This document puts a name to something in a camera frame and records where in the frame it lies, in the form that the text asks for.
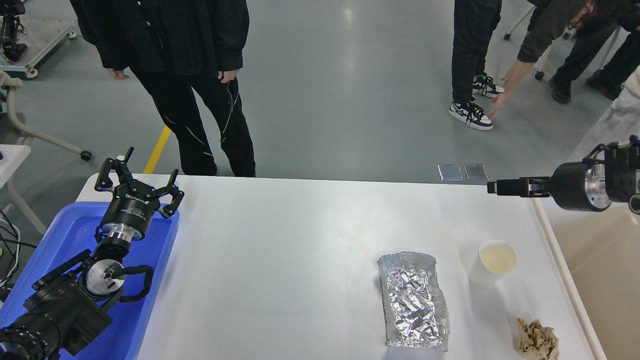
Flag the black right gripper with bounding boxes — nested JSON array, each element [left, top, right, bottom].
[[487, 162, 613, 212]]

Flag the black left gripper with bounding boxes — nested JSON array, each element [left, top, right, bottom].
[[94, 146, 185, 242]]

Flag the white paper cup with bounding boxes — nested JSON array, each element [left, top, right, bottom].
[[467, 240, 518, 288]]

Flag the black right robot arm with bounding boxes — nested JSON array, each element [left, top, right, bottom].
[[487, 135, 640, 215]]

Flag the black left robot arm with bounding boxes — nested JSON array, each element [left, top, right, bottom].
[[1, 147, 185, 360]]

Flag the right metal floor plate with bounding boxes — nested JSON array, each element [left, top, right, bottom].
[[463, 164, 489, 182]]

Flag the metal floor plate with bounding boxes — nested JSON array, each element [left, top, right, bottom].
[[463, 164, 489, 182], [438, 164, 463, 182]]

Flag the beige plastic bin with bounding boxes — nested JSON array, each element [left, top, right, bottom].
[[537, 198, 640, 360]]

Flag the left metal floor plate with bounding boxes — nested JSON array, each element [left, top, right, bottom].
[[438, 164, 463, 182]]

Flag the person in white trousers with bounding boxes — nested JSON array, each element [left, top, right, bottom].
[[567, 68, 640, 162]]

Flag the white side table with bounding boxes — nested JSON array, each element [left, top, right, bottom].
[[0, 144, 48, 236]]

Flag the blue plastic tray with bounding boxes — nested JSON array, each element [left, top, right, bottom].
[[0, 201, 180, 360]]

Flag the person in black coat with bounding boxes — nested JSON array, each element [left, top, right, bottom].
[[71, 0, 256, 178]]

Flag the crumpled brown paper napkin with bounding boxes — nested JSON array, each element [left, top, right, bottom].
[[516, 317, 559, 360]]

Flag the white office chair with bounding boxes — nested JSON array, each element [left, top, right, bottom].
[[503, 4, 621, 81]]

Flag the seated person in black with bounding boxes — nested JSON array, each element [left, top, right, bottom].
[[487, 0, 639, 120]]

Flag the crumpled aluminium foil tray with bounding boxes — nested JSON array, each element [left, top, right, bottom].
[[377, 251, 450, 353]]

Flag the white rolling chair base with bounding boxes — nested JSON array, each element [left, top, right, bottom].
[[0, 70, 94, 162]]

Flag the person with black-white sneakers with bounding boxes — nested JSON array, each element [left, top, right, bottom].
[[448, 0, 504, 132]]

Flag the grey wheeled equipment cart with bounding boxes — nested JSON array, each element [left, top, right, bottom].
[[0, 0, 78, 79]]

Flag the black cables at left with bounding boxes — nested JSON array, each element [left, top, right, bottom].
[[0, 210, 38, 296]]

